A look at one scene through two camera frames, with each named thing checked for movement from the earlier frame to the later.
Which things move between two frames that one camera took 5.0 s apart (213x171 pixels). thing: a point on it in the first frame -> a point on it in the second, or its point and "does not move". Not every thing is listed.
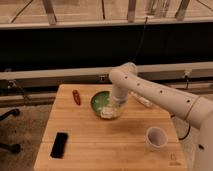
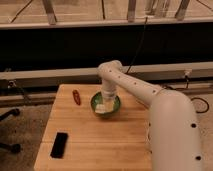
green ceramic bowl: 100,100 does not move
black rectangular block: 58,150 does not move
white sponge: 107,112 -> 100,108
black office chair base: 15,147 does not move
